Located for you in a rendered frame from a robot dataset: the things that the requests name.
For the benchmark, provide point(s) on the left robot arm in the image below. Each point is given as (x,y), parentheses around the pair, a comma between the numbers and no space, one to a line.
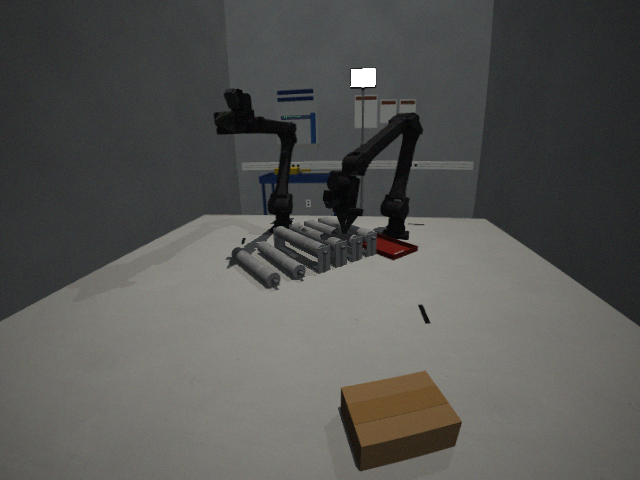
(340,180)

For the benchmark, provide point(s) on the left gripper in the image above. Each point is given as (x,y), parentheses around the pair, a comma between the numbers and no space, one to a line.
(347,218)

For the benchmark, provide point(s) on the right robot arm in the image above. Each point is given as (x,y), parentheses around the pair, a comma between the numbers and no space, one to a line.
(280,201)

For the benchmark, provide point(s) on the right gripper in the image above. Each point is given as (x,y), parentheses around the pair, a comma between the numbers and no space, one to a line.
(233,126)

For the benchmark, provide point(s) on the brown cardboard box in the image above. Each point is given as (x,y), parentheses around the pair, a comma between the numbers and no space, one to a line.
(397,419)

